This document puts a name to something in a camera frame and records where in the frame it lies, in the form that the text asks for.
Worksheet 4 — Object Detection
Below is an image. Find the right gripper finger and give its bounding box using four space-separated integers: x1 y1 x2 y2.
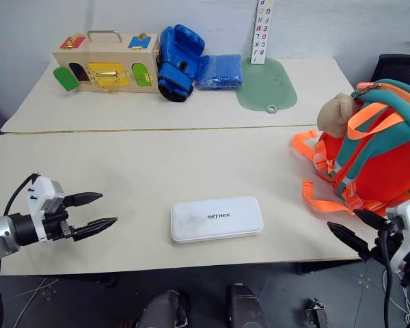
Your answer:
327 221 376 263
353 208 394 231

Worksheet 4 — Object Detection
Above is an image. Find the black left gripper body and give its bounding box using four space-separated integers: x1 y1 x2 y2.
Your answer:
42 204 77 243

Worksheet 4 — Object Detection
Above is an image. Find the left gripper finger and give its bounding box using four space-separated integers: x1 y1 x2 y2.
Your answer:
70 216 119 243
62 191 105 208

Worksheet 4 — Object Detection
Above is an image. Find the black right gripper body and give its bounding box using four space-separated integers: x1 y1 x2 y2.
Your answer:
368 218 406 264

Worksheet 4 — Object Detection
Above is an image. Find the orange and teal backpack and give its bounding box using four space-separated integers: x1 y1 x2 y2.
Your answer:
290 79 410 217

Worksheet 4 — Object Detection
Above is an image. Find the white rectangular case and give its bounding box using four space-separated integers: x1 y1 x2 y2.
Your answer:
170 195 264 245

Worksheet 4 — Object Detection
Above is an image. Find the dark rounded shape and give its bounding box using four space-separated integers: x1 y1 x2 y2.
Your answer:
225 282 271 328
135 289 193 328

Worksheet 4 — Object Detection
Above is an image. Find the beige plush bear toy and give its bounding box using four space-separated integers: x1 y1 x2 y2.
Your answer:
316 92 364 138

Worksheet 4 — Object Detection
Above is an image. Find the wooden lock box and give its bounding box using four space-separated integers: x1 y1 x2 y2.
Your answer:
51 29 163 96

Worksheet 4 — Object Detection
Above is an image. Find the black office chair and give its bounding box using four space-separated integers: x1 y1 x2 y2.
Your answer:
370 40 410 87

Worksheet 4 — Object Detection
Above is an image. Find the blue boxing glove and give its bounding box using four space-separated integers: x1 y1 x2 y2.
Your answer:
156 24 206 103

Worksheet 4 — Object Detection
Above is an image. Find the green silicone mat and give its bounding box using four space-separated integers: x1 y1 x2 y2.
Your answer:
235 57 299 115

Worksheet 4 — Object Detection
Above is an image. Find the blue folded cloth pack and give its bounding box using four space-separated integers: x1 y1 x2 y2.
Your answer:
193 53 245 92

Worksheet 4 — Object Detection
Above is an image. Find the white alphabet letter board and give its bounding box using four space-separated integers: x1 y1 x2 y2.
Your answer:
250 0 277 66

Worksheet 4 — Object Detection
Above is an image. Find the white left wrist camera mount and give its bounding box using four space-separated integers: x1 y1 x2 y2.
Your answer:
25 175 66 244

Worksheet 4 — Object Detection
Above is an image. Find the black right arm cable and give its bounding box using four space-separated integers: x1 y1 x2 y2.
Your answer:
377 228 398 328

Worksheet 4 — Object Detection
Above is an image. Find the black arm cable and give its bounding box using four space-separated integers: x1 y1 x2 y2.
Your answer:
3 173 42 217
377 228 398 328

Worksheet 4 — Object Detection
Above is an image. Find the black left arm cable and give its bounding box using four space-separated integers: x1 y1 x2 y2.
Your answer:
3 173 42 217

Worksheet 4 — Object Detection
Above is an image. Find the small black metal bracket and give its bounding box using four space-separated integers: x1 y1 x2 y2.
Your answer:
305 297 331 328

